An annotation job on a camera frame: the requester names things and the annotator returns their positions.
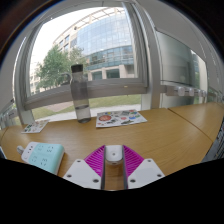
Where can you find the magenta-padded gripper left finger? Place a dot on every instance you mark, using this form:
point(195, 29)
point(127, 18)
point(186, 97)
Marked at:
point(81, 173)

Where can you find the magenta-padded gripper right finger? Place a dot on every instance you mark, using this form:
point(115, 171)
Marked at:
point(145, 171)

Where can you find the small white charger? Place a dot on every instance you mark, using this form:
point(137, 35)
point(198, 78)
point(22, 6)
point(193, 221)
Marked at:
point(114, 154)

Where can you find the white and teal power strip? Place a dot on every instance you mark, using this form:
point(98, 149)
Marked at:
point(43, 156)

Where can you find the colourful sticker sheet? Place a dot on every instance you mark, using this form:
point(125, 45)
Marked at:
point(120, 118)
point(36, 126)

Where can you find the clear water bottle black cap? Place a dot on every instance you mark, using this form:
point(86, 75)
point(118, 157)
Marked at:
point(80, 96)

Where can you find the green tree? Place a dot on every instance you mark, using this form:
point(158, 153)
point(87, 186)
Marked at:
point(53, 68)

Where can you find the glass office building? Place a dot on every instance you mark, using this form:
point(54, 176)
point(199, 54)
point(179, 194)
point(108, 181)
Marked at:
point(106, 40)

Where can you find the white window frame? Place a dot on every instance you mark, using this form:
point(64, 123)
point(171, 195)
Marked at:
point(110, 88)

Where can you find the white wall socket rail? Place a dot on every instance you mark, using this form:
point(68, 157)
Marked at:
point(186, 91)
point(8, 115)

